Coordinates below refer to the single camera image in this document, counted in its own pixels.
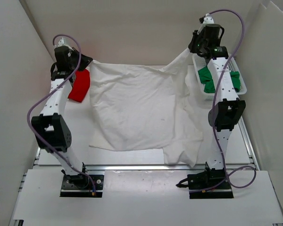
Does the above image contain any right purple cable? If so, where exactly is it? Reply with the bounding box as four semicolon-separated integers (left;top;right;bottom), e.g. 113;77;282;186
199;9;258;189

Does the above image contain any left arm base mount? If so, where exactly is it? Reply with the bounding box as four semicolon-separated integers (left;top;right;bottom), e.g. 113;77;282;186
60;170;104;198

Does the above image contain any white t-shirt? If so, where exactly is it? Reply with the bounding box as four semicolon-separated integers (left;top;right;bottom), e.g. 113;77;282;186
89;49;203;166

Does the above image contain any red t-shirt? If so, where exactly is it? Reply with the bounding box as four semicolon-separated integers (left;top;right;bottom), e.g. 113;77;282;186
68;69;91;103

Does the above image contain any purple cable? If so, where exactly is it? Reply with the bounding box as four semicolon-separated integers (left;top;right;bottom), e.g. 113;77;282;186
199;9;258;189
27;35;97;195

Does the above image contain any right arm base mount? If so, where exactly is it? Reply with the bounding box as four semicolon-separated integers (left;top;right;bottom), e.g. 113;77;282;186
176;164;233;199

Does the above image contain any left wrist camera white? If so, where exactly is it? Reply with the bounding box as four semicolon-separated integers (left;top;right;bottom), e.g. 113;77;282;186
56;38;73;50

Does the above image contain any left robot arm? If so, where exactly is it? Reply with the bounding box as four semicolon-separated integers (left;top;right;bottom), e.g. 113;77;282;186
31;44;92;188

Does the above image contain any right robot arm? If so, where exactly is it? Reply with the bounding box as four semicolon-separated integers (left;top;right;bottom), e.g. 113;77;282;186
188;23;246;170

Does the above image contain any aluminium rail front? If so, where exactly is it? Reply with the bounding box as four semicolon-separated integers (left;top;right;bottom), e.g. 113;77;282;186
86;164;205;171

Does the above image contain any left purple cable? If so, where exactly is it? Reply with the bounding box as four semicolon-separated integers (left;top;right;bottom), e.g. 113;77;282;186
27;35;97;195

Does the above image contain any white plastic basket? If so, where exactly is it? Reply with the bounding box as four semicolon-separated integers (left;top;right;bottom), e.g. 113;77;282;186
192;54;247;100

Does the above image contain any green garment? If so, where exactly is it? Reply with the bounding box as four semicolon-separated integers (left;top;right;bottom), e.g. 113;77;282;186
198;66;241;93

